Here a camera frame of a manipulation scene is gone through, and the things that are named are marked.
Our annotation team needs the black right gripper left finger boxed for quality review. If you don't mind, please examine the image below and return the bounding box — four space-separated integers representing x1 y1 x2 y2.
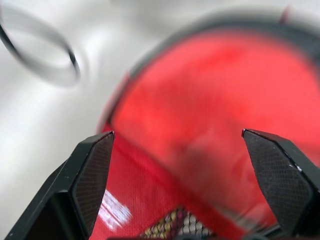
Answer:
4 130 116 240

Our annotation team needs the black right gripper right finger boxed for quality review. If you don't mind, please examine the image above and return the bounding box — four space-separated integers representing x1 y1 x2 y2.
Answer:
241 128 320 240

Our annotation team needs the black zippered case red lining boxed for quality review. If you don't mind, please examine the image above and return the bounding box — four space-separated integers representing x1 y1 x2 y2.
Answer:
96 4 320 240

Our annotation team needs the black strap loop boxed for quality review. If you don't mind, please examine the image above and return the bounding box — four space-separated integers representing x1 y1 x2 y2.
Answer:
0 6 82 88

